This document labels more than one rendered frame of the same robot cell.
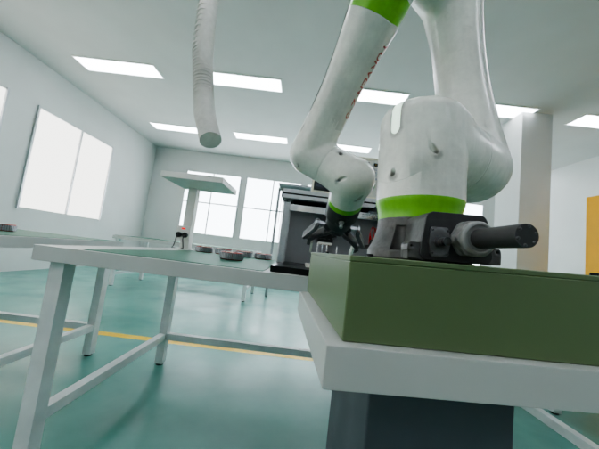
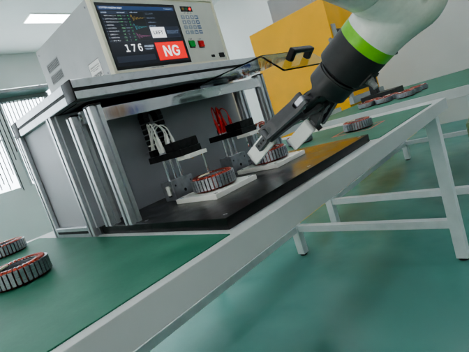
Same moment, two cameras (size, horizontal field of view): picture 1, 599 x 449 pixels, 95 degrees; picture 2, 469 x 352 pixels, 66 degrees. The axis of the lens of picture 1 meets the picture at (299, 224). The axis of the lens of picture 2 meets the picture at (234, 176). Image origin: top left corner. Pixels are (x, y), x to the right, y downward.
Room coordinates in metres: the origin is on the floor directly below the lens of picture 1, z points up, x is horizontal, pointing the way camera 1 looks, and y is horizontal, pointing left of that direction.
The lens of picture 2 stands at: (0.50, 0.49, 0.92)
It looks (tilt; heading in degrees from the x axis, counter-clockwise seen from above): 8 degrees down; 314
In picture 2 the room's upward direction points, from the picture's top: 18 degrees counter-clockwise
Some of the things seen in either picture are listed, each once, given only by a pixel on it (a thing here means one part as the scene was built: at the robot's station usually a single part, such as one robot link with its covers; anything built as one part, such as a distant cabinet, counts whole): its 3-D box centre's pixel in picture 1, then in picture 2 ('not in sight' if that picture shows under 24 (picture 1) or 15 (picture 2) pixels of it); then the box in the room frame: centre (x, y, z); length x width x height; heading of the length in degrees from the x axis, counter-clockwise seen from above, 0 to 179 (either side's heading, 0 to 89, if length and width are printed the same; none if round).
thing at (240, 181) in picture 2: not in sight; (216, 188); (1.17, -0.12, 0.78); 0.15 x 0.15 x 0.01; 89
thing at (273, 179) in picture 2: (350, 273); (243, 181); (1.18, -0.24, 0.76); 0.64 x 0.47 x 0.02; 89
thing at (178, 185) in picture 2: not in sight; (179, 187); (1.31, -0.12, 0.80); 0.08 x 0.05 x 0.06; 89
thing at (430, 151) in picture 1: (424, 165); not in sight; (0.43, -0.19, 0.99); 0.16 x 0.13 x 0.19; 123
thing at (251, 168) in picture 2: not in sight; (271, 162); (1.16, -0.36, 0.78); 0.15 x 0.15 x 0.01; 89
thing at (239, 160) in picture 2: not in sight; (234, 163); (1.31, -0.36, 0.80); 0.08 x 0.05 x 0.06; 89
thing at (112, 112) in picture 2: (352, 215); (194, 96); (1.27, -0.24, 1.03); 0.62 x 0.01 x 0.03; 89
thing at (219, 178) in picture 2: not in sight; (213, 179); (1.17, -0.12, 0.80); 0.11 x 0.11 x 0.04
